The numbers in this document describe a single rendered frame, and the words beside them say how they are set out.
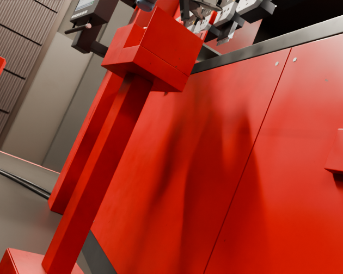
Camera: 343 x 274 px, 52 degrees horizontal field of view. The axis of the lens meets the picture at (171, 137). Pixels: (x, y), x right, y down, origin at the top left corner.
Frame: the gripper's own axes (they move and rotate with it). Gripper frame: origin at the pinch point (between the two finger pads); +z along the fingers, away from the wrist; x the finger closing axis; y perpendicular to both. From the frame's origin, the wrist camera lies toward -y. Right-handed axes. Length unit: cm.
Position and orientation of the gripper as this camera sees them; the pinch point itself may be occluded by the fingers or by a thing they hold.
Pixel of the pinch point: (212, 16)
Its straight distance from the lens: 169.0
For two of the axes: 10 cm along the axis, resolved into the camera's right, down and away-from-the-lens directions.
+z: 8.4, 4.0, 3.7
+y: 3.8, -9.2, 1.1
